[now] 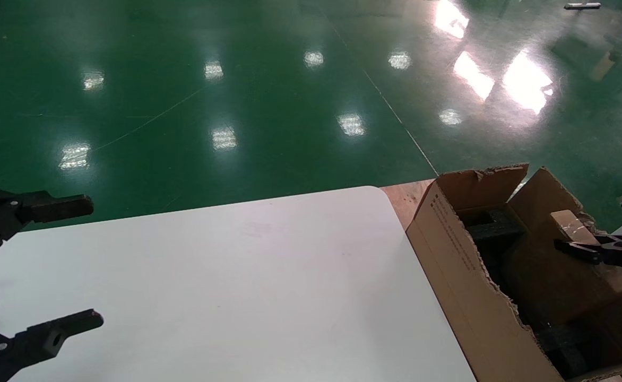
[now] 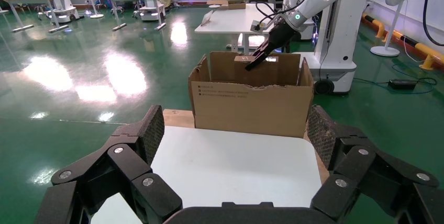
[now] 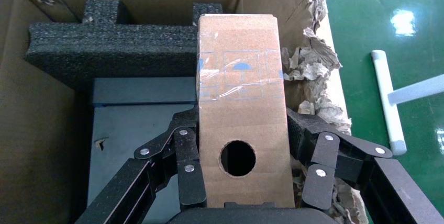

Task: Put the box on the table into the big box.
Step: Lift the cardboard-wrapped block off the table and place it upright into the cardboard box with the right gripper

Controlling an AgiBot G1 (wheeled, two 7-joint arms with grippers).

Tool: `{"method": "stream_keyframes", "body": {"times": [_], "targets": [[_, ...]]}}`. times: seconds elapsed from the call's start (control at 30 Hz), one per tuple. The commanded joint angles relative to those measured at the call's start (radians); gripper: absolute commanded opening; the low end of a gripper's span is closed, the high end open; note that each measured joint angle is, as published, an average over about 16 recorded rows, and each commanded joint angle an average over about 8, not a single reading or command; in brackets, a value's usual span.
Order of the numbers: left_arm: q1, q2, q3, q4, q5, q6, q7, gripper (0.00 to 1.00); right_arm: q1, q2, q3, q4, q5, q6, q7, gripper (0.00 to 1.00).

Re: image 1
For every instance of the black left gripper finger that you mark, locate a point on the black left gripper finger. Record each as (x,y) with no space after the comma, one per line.
(40,339)
(3,209)

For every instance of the big open cardboard box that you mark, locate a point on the big open cardboard box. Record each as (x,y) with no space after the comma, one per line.
(465,297)

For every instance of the black foam block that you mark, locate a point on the black foam block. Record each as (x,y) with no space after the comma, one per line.
(571,350)
(494,229)

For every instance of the grey table foot bar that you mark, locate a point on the grey table foot bar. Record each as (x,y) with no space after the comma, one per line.
(581,6)

